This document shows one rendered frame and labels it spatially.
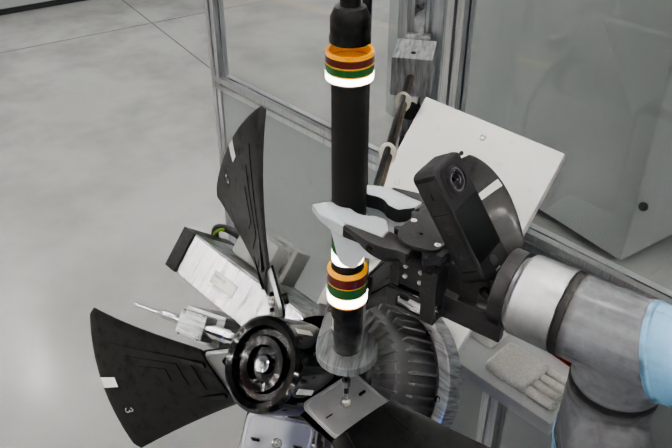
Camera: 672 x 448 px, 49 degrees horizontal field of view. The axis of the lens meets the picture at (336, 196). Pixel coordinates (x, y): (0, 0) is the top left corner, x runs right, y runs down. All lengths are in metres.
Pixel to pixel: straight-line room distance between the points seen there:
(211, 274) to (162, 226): 2.13
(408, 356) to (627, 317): 0.46
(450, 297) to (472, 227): 0.08
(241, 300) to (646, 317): 0.71
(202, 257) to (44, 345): 1.69
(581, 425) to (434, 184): 0.24
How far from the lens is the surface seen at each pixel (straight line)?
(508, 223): 0.82
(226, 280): 1.21
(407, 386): 1.03
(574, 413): 0.69
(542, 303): 0.64
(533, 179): 1.10
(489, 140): 1.15
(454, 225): 0.64
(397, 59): 1.28
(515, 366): 1.43
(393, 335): 1.03
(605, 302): 0.63
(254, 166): 1.02
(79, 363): 2.78
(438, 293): 0.69
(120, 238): 3.33
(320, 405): 0.92
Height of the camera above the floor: 1.88
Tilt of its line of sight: 33 degrees down
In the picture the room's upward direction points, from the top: straight up
